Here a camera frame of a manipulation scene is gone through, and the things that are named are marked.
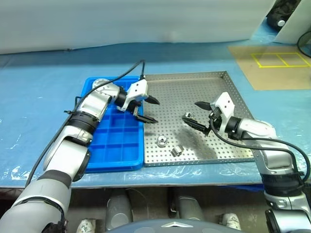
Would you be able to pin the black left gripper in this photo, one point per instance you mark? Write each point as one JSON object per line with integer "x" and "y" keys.
{"x": 134, "y": 106}

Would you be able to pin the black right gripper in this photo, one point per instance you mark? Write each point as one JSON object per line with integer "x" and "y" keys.
{"x": 215, "y": 117}

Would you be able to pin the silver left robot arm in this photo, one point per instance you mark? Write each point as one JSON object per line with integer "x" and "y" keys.
{"x": 94, "y": 102}

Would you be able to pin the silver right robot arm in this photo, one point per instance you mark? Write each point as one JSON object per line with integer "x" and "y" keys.
{"x": 257, "y": 128}

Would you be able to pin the perforated steel tray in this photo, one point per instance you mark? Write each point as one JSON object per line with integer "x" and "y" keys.
{"x": 175, "y": 92}

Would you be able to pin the blue compartment plastic tray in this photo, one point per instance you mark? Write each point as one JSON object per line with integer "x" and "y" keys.
{"x": 116, "y": 136}

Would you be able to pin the metal roller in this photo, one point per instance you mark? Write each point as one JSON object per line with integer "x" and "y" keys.
{"x": 161, "y": 141}
{"x": 187, "y": 115}
{"x": 176, "y": 150}

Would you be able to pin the brown cardboard mat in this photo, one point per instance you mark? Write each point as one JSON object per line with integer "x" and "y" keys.
{"x": 267, "y": 77}

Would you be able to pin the grey rounded shape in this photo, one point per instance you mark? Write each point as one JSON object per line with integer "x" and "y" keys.
{"x": 188, "y": 206}
{"x": 119, "y": 211}

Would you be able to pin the white foam backdrop sheet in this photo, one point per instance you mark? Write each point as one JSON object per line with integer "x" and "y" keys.
{"x": 121, "y": 21}

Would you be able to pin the yellow tape grid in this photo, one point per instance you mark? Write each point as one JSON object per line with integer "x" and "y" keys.
{"x": 279, "y": 65}

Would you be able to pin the white speckled rounded shape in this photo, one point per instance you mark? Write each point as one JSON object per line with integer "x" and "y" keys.
{"x": 229, "y": 221}
{"x": 86, "y": 227}

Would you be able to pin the dark blue-grey rounded shape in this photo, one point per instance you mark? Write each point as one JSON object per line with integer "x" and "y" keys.
{"x": 145, "y": 228}

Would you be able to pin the white slanted panel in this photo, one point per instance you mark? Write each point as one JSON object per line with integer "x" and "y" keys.
{"x": 289, "y": 31}

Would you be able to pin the black device with silver knob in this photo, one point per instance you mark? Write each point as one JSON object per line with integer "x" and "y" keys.
{"x": 273, "y": 17}

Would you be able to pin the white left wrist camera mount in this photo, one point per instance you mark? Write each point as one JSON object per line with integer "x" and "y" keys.
{"x": 138, "y": 89}

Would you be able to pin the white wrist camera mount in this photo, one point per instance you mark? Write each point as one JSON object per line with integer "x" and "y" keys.
{"x": 226, "y": 103}
{"x": 138, "y": 89}

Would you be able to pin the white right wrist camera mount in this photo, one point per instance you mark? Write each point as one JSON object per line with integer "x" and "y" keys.
{"x": 226, "y": 103}

